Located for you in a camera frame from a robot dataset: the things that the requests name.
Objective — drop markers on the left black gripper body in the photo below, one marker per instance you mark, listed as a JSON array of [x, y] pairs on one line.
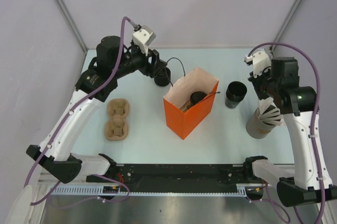
[[135, 60]]

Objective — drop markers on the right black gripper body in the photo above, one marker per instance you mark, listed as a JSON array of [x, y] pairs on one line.
[[264, 85]]

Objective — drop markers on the stack of black lids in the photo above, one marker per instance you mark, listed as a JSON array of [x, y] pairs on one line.
[[163, 77]]

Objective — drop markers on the black coffee cup lid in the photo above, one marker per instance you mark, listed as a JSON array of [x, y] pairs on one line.
[[197, 97]]

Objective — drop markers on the stack of black cups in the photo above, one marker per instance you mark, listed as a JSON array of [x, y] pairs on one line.
[[234, 94]]

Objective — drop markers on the brown cup carrier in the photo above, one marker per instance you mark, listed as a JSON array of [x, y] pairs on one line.
[[186, 106], [116, 128]]

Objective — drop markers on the orange paper bag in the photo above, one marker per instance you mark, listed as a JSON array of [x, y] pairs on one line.
[[182, 124]]

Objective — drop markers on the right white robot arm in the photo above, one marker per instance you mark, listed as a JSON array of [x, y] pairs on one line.
[[310, 182]]

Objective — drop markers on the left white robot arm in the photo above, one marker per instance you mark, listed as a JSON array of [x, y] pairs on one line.
[[113, 61]]

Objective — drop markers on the grey straw holder cup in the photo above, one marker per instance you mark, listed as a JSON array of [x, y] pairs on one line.
[[256, 128]]

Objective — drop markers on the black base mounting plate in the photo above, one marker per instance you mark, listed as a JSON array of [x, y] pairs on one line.
[[183, 177]]

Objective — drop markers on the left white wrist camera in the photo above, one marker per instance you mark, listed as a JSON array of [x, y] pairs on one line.
[[142, 37]]

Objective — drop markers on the white slotted cable duct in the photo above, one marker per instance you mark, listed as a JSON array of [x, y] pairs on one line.
[[114, 190]]

